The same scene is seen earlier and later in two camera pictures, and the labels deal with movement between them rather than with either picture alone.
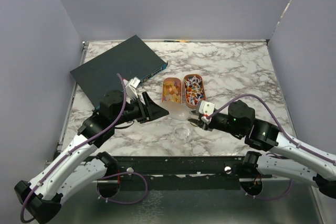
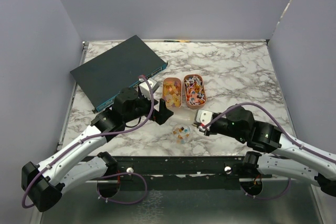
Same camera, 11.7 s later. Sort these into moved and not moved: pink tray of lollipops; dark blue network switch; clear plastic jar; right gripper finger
Moved: right gripper finger
Not moved: pink tray of lollipops; clear plastic jar; dark blue network switch
